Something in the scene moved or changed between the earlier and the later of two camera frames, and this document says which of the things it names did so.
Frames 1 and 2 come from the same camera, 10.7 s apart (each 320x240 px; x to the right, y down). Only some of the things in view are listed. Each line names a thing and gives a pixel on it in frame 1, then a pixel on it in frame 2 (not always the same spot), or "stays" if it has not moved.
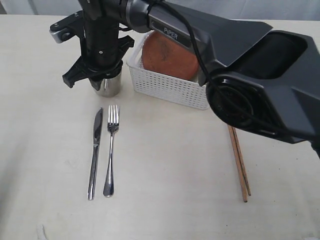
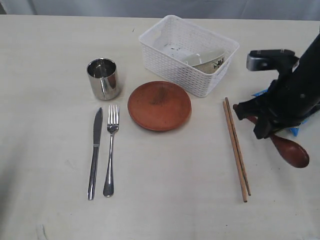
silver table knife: x=96 y=141 stays
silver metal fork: x=112 y=128 stays
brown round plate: x=163 y=54 to x=159 y=106
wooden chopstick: x=238 y=164 stays
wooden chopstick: x=248 y=188 stays
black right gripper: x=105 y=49 to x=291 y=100
